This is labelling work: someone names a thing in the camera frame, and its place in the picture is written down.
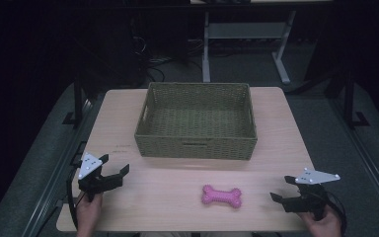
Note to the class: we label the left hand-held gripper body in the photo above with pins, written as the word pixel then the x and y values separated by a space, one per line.
pixel 93 184

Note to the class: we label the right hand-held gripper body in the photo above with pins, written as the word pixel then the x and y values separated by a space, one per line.
pixel 309 200

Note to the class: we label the pink bone-shaped toy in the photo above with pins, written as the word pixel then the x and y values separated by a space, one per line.
pixel 221 196

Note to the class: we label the green woven basket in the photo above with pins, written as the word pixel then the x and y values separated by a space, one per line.
pixel 195 123

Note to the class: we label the person's left hand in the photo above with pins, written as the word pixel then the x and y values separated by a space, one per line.
pixel 87 214

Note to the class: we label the person's right hand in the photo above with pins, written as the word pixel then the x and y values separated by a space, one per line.
pixel 325 227

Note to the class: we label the black metal stand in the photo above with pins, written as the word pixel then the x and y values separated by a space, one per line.
pixel 350 102
pixel 78 102

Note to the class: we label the grey metal rail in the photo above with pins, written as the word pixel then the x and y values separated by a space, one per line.
pixel 368 158
pixel 56 177

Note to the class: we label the grey metal desk frame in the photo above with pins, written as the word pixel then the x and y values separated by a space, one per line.
pixel 243 30

